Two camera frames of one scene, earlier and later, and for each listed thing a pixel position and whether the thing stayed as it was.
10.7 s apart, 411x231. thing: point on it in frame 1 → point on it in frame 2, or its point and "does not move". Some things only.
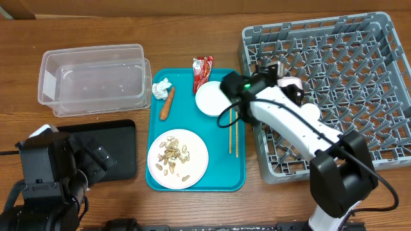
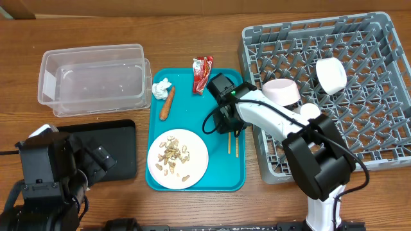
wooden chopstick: [237, 135] does not move
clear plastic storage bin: [85, 81] does not move
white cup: [310, 111] does not move
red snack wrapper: [201, 70] does not move
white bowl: [210, 99] → [331, 75]
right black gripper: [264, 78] → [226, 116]
